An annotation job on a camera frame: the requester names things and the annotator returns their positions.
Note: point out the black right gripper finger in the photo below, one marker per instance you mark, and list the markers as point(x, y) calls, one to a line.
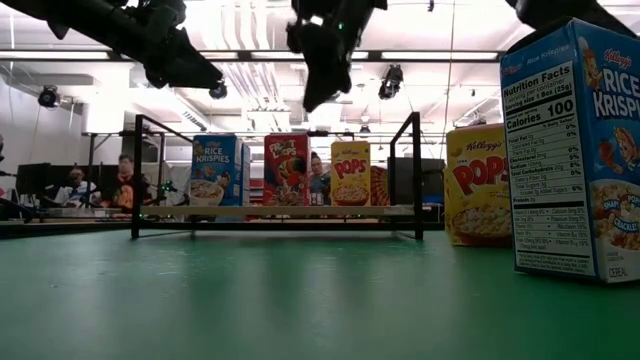
point(325, 75)

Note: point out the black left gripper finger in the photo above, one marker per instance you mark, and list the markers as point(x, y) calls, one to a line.
point(185, 70)

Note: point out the yellow Corn Pops cereal box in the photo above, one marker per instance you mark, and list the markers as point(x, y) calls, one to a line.
point(475, 185)
point(350, 172)

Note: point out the red Froot Loops cereal box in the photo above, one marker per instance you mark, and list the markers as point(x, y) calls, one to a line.
point(286, 170)

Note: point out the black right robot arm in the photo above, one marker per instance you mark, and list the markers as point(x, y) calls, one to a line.
point(550, 12)

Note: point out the black ceiling spot lamp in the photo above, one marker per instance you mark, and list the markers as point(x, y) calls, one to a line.
point(219, 92)
point(391, 81)
point(48, 96)

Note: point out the person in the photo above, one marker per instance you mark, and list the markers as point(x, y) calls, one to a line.
point(122, 190)
point(319, 180)
point(75, 190)

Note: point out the orange striped object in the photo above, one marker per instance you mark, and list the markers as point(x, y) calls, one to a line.
point(379, 187)

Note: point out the black cabinet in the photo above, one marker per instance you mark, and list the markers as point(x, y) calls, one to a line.
point(432, 180)

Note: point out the black computer monitor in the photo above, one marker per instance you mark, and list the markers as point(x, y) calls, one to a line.
point(40, 177)

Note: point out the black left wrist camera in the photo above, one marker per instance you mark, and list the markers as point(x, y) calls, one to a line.
point(167, 12)

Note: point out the wooden shelf with black frame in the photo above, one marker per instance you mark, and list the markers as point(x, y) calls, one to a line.
point(280, 211)

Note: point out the black aluminium table frame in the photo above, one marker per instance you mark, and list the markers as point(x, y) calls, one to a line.
point(75, 230)

